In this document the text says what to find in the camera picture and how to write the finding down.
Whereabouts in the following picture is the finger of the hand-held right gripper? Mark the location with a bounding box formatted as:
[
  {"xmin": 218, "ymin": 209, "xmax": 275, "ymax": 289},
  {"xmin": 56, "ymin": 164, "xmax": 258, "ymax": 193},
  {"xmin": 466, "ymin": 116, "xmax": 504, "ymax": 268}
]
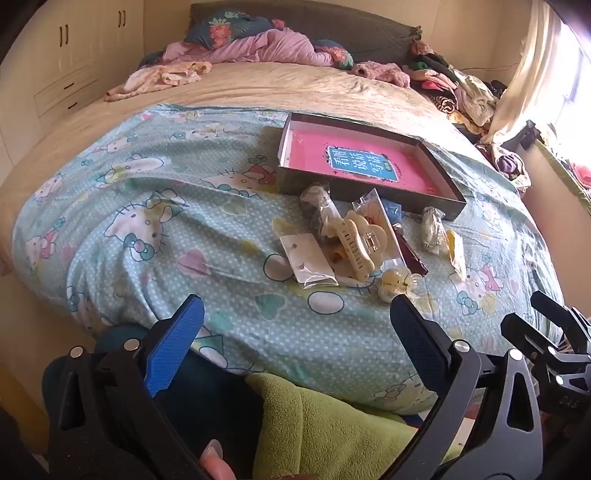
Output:
[
  {"xmin": 530, "ymin": 290, "xmax": 591, "ymax": 356},
  {"xmin": 500, "ymin": 312, "xmax": 591, "ymax": 418}
]

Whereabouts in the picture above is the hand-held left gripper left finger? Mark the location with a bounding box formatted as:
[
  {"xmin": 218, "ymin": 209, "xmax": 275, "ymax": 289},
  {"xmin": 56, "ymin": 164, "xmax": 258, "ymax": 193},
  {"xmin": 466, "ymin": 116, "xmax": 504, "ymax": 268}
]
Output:
[{"xmin": 42, "ymin": 294, "xmax": 218, "ymax": 480}]

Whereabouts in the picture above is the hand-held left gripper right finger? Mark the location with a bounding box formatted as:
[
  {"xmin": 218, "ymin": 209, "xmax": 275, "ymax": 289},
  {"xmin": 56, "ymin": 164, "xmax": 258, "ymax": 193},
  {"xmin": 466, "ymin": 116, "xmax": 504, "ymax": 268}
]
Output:
[{"xmin": 389, "ymin": 294, "xmax": 546, "ymax": 480}]

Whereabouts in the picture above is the cream flower hair clip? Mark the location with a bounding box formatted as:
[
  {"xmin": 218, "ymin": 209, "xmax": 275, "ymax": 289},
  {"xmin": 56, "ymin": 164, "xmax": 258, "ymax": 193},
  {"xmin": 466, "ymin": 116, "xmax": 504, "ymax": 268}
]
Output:
[{"xmin": 378, "ymin": 268, "xmax": 423, "ymax": 304}]

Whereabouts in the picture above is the brown strap wristwatch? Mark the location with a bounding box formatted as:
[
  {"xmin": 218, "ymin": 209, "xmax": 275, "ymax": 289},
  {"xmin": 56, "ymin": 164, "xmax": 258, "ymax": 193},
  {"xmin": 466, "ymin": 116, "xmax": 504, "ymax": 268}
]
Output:
[{"xmin": 392, "ymin": 224, "xmax": 428, "ymax": 278}]

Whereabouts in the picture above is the yellow clip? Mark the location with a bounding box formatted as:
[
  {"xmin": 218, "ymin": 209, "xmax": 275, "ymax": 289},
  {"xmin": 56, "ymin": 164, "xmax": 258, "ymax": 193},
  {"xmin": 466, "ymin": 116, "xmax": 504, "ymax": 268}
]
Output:
[{"xmin": 443, "ymin": 229, "xmax": 468, "ymax": 282}]

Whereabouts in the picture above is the cream hair claw clip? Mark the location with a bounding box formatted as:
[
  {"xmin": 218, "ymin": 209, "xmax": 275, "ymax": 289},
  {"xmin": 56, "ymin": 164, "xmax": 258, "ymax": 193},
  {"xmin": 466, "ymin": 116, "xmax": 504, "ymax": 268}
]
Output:
[{"xmin": 333, "ymin": 210, "xmax": 389, "ymax": 281}]

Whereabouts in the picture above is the pearl bracelet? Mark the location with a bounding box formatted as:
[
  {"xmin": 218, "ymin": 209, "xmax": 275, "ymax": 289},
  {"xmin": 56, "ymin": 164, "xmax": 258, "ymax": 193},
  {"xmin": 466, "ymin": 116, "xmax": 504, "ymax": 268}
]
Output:
[{"xmin": 421, "ymin": 207, "xmax": 447, "ymax": 256}]

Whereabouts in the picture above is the earring card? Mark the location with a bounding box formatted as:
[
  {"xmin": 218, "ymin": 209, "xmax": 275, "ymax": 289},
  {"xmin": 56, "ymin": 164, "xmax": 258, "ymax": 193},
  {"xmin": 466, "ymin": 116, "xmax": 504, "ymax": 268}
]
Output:
[{"xmin": 278, "ymin": 232, "xmax": 339, "ymax": 291}]

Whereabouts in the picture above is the small clear plastic bag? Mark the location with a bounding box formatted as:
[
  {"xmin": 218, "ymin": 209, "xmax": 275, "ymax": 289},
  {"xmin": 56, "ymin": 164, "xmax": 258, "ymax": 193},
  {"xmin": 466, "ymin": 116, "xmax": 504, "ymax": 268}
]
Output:
[{"xmin": 352, "ymin": 188, "xmax": 407, "ymax": 273}]

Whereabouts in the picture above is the dark hair tie bag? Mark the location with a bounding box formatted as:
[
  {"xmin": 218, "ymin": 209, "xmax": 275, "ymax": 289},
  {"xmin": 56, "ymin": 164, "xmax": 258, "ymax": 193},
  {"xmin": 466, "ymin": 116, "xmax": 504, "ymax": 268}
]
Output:
[{"xmin": 300, "ymin": 182, "xmax": 341, "ymax": 241}]

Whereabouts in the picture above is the grey cardboard box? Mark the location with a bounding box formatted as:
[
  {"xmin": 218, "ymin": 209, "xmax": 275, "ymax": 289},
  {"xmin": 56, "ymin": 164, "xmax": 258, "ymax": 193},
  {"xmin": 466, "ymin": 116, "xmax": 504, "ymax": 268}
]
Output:
[{"xmin": 276, "ymin": 112, "xmax": 467, "ymax": 221}]

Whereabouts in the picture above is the person's left hand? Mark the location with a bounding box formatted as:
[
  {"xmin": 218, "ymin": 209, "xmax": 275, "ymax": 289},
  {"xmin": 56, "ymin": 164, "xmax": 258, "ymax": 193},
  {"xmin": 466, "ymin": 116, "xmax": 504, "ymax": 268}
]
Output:
[{"xmin": 200, "ymin": 438, "xmax": 252, "ymax": 480}]

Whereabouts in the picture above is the green fleece clothing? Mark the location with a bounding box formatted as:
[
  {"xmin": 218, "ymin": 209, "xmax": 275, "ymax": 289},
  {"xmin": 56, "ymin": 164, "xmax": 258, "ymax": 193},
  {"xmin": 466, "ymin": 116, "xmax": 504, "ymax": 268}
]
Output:
[{"xmin": 247, "ymin": 373, "xmax": 431, "ymax": 480}]

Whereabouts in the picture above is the pink cloth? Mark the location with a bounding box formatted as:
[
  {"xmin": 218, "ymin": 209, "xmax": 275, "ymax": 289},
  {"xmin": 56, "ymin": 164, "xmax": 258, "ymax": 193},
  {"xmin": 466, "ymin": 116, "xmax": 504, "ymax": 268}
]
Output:
[{"xmin": 569, "ymin": 159, "xmax": 591, "ymax": 190}]

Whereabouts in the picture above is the green sill cloth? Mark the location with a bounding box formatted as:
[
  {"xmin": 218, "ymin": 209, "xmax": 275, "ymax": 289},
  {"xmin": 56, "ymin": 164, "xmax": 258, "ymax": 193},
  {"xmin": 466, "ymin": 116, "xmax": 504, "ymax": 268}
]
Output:
[{"xmin": 533, "ymin": 136, "xmax": 591, "ymax": 210}]

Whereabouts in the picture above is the cat printed blanket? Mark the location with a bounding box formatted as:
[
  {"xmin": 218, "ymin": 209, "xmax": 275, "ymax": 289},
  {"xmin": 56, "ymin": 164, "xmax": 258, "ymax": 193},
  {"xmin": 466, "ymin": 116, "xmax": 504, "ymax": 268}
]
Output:
[{"xmin": 11, "ymin": 104, "xmax": 566, "ymax": 414}]

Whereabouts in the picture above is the purple garment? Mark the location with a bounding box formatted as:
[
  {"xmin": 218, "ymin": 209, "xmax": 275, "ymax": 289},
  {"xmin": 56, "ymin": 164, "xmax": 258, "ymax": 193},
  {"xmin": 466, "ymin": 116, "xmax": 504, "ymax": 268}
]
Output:
[{"xmin": 478, "ymin": 142, "xmax": 533, "ymax": 188}]

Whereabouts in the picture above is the pile of clothes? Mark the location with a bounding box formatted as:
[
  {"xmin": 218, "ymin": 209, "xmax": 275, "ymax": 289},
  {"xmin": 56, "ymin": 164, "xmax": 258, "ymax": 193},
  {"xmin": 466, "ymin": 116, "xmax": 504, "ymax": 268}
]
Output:
[{"xmin": 406, "ymin": 41, "xmax": 509, "ymax": 137}]

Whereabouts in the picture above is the window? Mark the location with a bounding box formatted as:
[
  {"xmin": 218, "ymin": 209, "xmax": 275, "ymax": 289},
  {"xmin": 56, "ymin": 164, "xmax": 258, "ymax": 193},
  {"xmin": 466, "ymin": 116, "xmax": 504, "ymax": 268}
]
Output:
[{"xmin": 551, "ymin": 9, "xmax": 591, "ymax": 158}]

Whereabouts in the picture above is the cream curtain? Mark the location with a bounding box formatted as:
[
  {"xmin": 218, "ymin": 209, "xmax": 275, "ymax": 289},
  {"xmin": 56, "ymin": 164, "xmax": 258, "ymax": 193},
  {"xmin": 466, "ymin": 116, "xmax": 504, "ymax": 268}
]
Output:
[{"xmin": 480, "ymin": 0, "xmax": 580, "ymax": 144}]

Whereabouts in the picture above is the pink patterned garment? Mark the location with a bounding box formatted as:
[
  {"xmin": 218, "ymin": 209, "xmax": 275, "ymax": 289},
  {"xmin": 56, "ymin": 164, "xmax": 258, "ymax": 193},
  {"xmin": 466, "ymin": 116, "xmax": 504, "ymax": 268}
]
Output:
[{"xmin": 105, "ymin": 61, "xmax": 213, "ymax": 102}]

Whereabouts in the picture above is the pink fuzzy garment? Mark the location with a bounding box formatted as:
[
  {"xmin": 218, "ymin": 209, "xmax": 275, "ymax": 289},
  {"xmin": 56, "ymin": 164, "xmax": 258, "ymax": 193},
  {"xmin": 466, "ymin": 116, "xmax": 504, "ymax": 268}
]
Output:
[{"xmin": 352, "ymin": 61, "xmax": 411, "ymax": 88}]

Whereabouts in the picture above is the beige bedspread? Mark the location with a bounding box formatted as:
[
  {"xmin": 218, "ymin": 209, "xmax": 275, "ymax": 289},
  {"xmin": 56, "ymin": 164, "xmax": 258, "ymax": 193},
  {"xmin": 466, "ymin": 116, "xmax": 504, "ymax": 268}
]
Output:
[{"xmin": 0, "ymin": 60, "xmax": 467, "ymax": 278}]

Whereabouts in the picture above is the dark floral pillow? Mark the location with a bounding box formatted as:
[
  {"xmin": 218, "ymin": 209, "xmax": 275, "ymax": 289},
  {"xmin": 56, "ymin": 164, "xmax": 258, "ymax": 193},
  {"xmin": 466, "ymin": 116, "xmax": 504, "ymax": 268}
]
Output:
[
  {"xmin": 185, "ymin": 11, "xmax": 273, "ymax": 49},
  {"xmin": 314, "ymin": 39, "xmax": 355, "ymax": 71}
]

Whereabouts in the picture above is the purple blanket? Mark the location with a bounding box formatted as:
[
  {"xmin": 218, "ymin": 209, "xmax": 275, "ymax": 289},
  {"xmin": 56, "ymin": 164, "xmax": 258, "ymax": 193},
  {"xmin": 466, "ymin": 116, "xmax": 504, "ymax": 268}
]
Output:
[{"xmin": 161, "ymin": 28, "xmax": 340, "ymax": 68}]

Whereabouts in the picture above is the cream wardrobe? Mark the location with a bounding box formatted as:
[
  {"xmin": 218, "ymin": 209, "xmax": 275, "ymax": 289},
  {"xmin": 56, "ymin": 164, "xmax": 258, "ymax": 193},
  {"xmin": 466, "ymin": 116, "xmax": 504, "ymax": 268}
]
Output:
[{"xmin": 0, "ymin": 0, "xmax": 195, "ymax": 176}]

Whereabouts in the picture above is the grey headboard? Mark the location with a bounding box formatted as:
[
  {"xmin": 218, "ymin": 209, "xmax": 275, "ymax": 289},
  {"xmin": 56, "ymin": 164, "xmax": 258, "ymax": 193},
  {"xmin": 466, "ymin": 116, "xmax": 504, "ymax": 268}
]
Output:
[{"xmin": 189, "ymin": 0, "xmax": 423, "ymax": 65}]

